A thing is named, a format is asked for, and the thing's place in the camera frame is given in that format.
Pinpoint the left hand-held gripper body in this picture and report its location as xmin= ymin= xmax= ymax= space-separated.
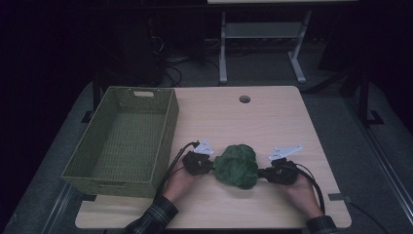
xmin=181 ymin=139 xmax=216 ymax=176

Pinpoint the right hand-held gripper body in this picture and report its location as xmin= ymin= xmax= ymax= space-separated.
xmin=264 ymin=143 xmax=304 ymax=186

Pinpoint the green fuzzy cloth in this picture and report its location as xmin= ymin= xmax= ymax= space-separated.
xmin=212 ymin=143 xmax=260 ymax=191

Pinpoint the green woven basket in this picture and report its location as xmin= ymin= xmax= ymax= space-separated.
xmin=60 ymin=85 xmax=180 ymax=199

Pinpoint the person's left hand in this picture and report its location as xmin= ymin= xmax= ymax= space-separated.
xmin=162 ymin=162 xmax=200 ymax=205

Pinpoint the person's right hand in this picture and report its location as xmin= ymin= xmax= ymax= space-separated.
xmin=284 ymin=174 xmax=324 ymax=220

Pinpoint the grey tape strip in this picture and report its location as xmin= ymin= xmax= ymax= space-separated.
xmin=327 ymin=192 xmax=354 ymax=203

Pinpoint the white table with metal legs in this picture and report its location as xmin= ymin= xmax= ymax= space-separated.
xmin=207 ymin=0 xmax=358 ymax=85

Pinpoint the left hand-held gripper cable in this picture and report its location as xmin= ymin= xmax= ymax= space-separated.
xmin=155 ymin=139 xmax=201 ymax=200

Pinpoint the hand-held gripper cable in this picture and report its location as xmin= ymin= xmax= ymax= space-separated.
xmin=155 ymin=139 xmax=201 ymax=200
xmin=291 ymin=162 xmax=326 ymax=215

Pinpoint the right hand-held gripper cable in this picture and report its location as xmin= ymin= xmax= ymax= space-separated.
xmin=291 ymin=162 xmax=326 ymax=215

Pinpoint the tangle of black cables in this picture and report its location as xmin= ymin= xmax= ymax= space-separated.
xmin=147 ymin=33 xmax=222 ymax=88

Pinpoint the black floor cable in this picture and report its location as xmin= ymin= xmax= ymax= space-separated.
xmin=349 ymin=201 xmax=391 ymax=234

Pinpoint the metal floor rail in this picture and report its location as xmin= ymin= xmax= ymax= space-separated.
xmin=40 ymin=182 xmax=80 ymax=234
xmin=344 ymin=97 xmax=413 ymax=226

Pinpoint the black stand post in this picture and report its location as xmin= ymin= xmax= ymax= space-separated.
xmin=81 ymin=72 xmax=105 ymax=124
xmin=356 ymin=66 xmax=386 ymax=129

